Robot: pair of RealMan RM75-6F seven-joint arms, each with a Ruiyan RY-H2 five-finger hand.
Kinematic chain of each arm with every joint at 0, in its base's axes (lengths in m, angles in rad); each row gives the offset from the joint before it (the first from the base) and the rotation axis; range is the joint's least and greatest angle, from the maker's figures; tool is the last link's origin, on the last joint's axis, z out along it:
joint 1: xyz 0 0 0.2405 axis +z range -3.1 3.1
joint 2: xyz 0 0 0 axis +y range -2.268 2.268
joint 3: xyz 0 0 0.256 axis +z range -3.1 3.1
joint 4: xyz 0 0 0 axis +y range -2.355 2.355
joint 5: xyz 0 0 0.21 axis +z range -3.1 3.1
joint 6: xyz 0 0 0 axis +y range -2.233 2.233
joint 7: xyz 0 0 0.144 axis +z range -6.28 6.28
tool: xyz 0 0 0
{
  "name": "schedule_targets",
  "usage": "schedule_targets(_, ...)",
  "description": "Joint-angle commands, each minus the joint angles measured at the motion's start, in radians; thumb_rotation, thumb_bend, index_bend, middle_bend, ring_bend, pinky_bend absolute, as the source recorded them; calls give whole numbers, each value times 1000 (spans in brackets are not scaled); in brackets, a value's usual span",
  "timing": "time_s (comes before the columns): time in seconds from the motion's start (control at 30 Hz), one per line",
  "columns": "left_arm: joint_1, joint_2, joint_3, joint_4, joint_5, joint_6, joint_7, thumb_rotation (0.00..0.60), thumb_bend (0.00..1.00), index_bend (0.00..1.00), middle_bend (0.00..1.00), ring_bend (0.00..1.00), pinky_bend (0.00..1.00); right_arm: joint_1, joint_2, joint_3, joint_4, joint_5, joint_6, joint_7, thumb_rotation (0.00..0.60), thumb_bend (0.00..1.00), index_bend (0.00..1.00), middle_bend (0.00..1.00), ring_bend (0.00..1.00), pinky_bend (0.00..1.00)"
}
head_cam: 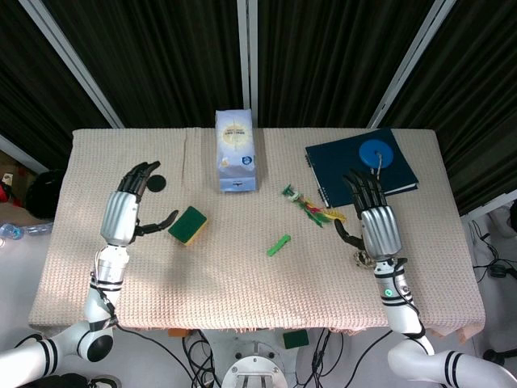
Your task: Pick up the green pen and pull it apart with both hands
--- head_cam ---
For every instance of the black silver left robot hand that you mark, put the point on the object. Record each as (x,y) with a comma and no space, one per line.
(119,214)

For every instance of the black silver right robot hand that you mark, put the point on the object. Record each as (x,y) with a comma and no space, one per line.
(379,232)

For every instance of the green rubbery strip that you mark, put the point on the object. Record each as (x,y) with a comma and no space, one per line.
(278,245)

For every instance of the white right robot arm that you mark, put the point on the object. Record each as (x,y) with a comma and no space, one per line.
(404,307)

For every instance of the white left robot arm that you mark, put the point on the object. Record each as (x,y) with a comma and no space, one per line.
(103,291)

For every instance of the black round disc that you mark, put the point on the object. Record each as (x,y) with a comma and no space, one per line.
(156,183)

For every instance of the green yellow sponge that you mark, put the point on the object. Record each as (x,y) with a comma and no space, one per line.
(186,224)

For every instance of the colourful feather shuttlecock toy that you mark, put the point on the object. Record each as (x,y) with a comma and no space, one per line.
(313,208)

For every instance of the black bag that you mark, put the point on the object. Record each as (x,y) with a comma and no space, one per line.
(42,196)

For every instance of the blue round disc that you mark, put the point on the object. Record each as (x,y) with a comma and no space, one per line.
(369,153)

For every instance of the navy spiral notebook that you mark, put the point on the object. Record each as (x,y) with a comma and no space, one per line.
(335,165)

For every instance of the clear plastic water bottle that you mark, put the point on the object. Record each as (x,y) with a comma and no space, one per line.
(24,231)

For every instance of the blue white paper package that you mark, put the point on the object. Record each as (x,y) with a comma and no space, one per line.
(235,153)

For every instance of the orange block under table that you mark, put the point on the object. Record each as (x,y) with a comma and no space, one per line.
(177,332)

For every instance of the green pad under table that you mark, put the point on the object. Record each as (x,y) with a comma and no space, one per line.
(295,339)

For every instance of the beige woven tablecloth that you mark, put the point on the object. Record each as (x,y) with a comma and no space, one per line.
(242,283)

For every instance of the black curtain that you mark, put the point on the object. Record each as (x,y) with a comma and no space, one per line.
(161,52)

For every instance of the silver robot torso base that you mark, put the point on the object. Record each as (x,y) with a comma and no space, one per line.
(255,369)

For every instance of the white frame post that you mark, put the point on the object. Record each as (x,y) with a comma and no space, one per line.
(247,52)
(412,60)
(76,60)

